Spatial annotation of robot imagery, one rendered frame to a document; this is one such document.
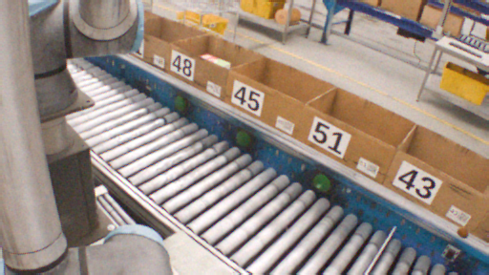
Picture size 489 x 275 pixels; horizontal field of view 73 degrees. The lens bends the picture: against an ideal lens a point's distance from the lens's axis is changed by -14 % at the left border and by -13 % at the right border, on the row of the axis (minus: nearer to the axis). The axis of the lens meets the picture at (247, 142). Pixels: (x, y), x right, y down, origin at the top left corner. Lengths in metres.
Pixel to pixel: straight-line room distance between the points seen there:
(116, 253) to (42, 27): 0.57
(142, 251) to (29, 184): 0.18
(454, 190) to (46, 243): 1.23
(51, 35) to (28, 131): 0.51
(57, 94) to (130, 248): 0.54
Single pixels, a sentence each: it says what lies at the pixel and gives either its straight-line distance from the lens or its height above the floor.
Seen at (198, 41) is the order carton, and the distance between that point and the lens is 2.05.
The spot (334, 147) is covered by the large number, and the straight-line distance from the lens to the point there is 1.47.
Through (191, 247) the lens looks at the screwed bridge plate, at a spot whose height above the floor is 0.75.
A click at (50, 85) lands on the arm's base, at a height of 1.28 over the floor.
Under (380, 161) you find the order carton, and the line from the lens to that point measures 1.42.
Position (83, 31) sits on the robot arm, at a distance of 0.87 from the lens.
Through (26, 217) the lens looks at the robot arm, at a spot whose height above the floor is 1.38.
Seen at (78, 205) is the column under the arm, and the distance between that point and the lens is 1.17.
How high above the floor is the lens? 1.69
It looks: 33 degrees down
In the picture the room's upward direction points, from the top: 10 degrees clockwise
